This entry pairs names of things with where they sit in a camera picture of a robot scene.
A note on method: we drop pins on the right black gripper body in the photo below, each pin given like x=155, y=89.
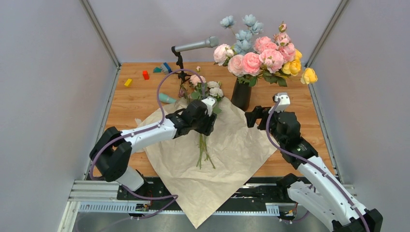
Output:
x=277, y=137

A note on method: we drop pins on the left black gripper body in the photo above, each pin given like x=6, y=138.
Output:
x=204, y=125

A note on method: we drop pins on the flower stems bunch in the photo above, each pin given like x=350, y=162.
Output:
x=197, y=88

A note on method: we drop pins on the peach paper bouquet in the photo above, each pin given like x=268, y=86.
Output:
x=204, y=179

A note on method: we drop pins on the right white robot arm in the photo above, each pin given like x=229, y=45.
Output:
x=330, y=203

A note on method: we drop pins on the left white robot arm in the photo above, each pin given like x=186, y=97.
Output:
x=112, y=151

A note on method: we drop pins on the black vase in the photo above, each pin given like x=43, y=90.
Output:
x=241, y=95

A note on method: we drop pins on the flowers in vase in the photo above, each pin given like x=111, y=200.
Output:
x=253, y=57

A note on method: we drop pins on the teal toy microphone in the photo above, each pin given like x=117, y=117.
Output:
x=164, y=98

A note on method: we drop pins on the black microphone tripod stand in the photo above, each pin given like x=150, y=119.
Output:
x=181, y=74

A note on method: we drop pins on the teal block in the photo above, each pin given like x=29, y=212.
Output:
x=157, y=70

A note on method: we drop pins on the red block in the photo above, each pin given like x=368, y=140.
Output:
x=145, y=75

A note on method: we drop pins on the yellow block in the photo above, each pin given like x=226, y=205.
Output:
x=128, y=83

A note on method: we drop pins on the silver microphone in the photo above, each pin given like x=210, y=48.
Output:
x=210, y=42

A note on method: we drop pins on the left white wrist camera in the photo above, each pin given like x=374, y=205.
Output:
x=210, y=103

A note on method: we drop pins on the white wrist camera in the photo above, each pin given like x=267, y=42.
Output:
x=210, y=103
x=282, y=101

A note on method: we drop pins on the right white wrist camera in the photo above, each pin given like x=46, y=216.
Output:
x=282, y=101

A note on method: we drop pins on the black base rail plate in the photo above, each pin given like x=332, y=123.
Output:
x=253, y=197

